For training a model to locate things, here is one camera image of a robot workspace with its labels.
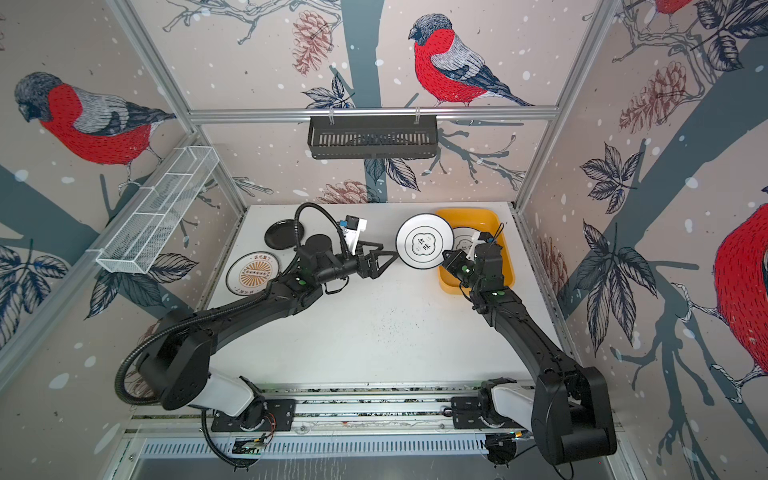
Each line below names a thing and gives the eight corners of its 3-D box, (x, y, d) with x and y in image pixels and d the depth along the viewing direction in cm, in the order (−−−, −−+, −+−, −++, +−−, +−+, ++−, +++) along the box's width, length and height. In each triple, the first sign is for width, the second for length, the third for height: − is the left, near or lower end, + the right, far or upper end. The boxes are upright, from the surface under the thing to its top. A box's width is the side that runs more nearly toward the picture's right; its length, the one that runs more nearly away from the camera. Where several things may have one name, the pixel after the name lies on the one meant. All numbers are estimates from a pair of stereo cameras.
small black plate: (262, 249, 111) (259, 245, 109) (271, 224, 119) (269, 219, 117) (299, 249, 111) (298, 245, 109) (306, 223, 119) (304, 219, 117)
